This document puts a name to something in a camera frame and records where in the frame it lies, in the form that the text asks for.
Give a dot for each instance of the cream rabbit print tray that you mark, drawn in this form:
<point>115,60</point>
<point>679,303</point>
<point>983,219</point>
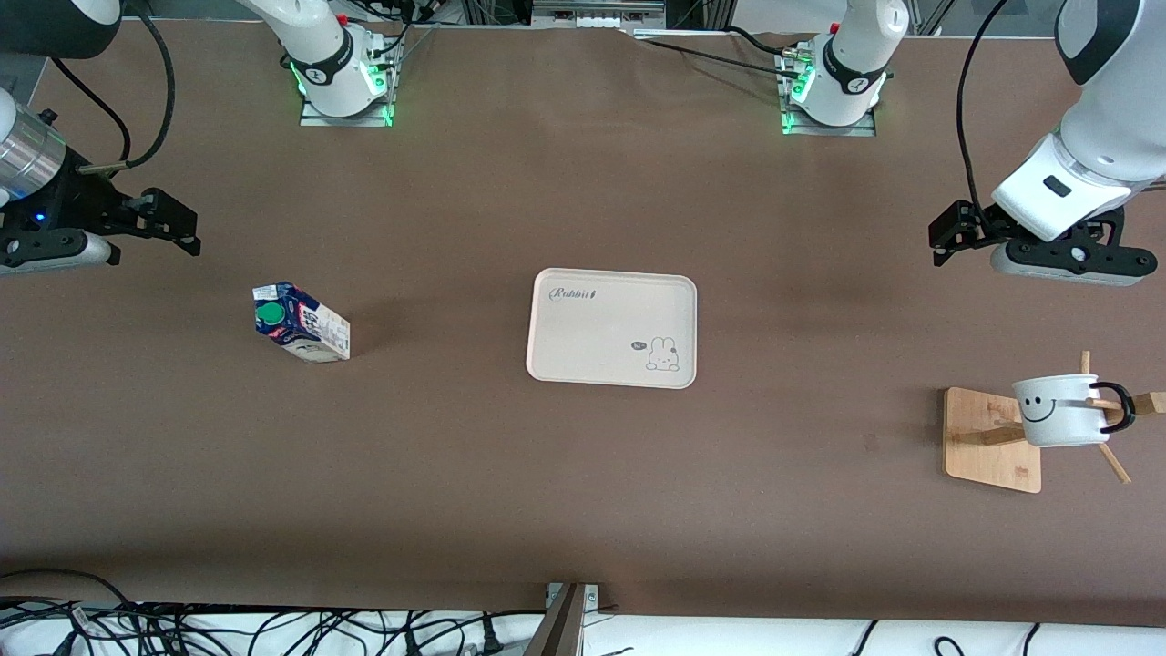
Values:
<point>601,337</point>

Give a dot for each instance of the silver metal bracket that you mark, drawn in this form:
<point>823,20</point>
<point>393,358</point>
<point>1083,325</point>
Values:
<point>592,597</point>

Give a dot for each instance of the aluminium profile bar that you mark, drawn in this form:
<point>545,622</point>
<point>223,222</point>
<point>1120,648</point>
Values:
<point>560,629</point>

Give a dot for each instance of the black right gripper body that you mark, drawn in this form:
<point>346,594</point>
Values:
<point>75,204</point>

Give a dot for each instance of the white smiley face cup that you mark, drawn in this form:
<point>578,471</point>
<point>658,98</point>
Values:
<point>1061,419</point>

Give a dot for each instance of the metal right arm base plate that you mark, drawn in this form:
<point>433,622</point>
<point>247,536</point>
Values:
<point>346,121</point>

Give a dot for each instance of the blue white milk carton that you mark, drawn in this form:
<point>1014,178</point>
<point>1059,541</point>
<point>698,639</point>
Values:
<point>310,333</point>

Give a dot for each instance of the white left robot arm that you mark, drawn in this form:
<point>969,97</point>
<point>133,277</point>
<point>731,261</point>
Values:
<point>1111,137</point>

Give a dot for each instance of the wooden cup stand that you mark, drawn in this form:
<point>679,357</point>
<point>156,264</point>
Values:
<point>988,456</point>

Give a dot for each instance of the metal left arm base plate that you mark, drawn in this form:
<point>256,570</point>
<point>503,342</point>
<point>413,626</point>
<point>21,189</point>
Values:
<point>856,131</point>

